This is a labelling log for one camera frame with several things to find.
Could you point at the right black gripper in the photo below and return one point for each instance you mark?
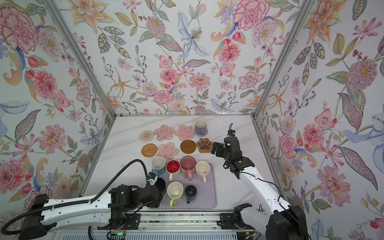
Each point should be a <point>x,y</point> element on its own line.
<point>221,148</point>

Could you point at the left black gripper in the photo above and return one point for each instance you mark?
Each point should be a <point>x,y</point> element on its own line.
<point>156,204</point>

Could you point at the brown paw cork coaster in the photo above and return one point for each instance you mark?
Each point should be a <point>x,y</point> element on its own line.
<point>204,145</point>

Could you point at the black mug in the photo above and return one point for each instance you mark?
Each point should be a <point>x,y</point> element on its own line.
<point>161,185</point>

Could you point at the cream mug purple handle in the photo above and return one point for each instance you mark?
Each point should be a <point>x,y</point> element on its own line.
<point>201,127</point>

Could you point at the brown round wooden coaster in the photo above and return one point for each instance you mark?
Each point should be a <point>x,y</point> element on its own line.
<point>188,146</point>

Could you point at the pink flower coaster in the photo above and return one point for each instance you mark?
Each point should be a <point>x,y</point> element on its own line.
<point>164,132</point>
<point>168,151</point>
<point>185,132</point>

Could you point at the woven rattan round coaster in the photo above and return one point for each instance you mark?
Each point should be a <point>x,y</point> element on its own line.
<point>149,150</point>

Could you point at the pink flower coaster front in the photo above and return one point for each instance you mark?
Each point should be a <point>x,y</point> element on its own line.
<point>168,151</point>

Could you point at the multicolour embroidered round coaster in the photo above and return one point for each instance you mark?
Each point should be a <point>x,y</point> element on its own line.
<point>147,136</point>

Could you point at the grey blue woven coaster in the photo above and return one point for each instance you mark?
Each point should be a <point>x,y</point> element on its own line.
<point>205,135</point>

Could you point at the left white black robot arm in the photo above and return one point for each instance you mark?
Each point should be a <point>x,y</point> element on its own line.
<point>111,211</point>

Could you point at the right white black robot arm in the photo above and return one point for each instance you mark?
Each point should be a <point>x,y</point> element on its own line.
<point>278,220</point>

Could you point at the blue mug white inside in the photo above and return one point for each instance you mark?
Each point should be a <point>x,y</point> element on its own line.
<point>158,165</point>

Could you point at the pink tall mug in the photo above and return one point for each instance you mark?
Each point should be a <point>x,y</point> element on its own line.
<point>188,167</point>

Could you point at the red inside white mug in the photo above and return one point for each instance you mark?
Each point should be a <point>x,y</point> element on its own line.
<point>173,168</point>

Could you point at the small dark blue mug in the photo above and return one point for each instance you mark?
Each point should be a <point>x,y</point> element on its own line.
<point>191,193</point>

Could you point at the lavender serving tray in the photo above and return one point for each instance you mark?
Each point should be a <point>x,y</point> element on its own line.
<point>206,196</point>

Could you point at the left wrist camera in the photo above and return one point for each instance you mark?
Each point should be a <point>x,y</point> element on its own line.
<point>152,179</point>

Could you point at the cream mug pink handle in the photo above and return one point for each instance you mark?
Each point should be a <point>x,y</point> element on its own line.
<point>202,170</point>

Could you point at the cream mug green handle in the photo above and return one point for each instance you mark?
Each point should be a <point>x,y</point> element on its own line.
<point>175,191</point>

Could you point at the aluminium mounting rail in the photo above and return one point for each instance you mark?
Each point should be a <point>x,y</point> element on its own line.
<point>164,220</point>

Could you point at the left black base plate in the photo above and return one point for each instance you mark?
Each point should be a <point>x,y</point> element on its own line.
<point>132,221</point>

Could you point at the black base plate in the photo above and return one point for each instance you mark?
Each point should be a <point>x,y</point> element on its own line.
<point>132,221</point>
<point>231,221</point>

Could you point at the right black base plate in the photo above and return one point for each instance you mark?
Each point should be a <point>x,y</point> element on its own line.
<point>231,221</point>

